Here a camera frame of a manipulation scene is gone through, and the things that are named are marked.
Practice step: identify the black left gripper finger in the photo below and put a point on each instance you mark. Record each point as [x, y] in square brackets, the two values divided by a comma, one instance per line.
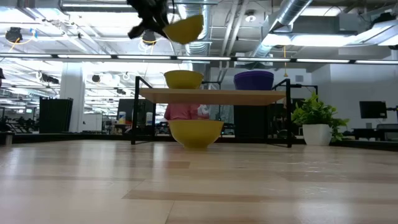
[136, 32]
[157, 25]

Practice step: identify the yellow pear-patterned ceramic bowl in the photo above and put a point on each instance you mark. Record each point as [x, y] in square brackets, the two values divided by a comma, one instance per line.
[183, 81]
[196, 133]
[186, 31]

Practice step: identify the blue plastic bowl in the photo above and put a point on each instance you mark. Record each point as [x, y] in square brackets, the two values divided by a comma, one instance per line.
[253, 72]
[253, 83]

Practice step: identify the black dome ceiling lamp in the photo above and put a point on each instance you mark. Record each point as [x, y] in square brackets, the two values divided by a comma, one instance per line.
[149, 40]
[14, 34]

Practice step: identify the overhead beam with light strips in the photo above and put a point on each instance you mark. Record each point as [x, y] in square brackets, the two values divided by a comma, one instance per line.
[199, 58]

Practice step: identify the large black screen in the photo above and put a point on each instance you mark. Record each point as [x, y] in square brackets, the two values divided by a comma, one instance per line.
[122, 104]

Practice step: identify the white canister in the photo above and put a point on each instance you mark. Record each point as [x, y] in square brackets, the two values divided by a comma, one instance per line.
[122, 118]
[149, 119]

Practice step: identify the white building column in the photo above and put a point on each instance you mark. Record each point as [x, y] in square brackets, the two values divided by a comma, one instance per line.
[72, 93]

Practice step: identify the wooden shelf with black legs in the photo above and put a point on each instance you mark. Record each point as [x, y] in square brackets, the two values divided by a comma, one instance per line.
[211, 97]

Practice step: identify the person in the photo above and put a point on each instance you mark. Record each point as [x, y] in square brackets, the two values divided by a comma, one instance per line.
[183, 112]

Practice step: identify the white round ceiling sensor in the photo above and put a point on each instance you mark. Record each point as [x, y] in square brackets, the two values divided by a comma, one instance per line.
[250, 17]

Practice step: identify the black cabinet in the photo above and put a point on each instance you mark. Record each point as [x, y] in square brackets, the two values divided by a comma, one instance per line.
[56, 115]

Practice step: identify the dark partition panel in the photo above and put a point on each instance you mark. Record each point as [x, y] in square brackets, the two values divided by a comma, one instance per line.
[252, 121]

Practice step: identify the grey waste bin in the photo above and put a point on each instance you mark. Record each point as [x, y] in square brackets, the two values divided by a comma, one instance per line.
[8, 138]

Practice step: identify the green plant in white pot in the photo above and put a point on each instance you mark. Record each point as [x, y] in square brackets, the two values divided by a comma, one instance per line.
[317, 133]

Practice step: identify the black computer monitor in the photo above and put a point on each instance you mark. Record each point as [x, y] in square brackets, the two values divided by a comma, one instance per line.
[373, 109]

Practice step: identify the black office desk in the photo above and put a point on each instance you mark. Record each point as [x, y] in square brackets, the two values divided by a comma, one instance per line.
[373, 133]

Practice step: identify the narrow silver spiral duct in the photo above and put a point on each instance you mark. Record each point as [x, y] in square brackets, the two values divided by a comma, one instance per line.
[196, 49]

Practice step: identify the large silver spiral duct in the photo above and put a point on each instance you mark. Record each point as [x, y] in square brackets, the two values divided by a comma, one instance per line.
[292, 11]

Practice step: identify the grey rectangular air duct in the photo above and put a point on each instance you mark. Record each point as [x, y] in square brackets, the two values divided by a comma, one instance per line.
[329, 25]

